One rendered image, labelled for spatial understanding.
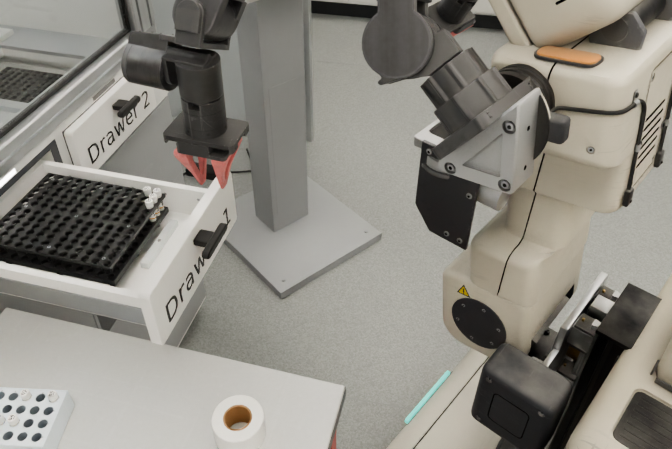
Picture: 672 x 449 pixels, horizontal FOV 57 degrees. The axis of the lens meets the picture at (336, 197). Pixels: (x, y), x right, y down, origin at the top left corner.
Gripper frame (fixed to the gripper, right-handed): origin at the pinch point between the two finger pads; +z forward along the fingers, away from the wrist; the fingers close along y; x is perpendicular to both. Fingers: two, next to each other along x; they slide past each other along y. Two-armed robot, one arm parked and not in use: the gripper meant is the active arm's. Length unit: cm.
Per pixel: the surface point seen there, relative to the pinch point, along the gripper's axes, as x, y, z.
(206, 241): 4.3, 0.1, 8.6
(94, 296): 15.8, 12.8, 12.3
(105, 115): -24.3, 34.3, 10.2
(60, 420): 30.0, 11.7, 21.6
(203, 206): -1.3, 2.9, 7.0
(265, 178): -89, 27, 73
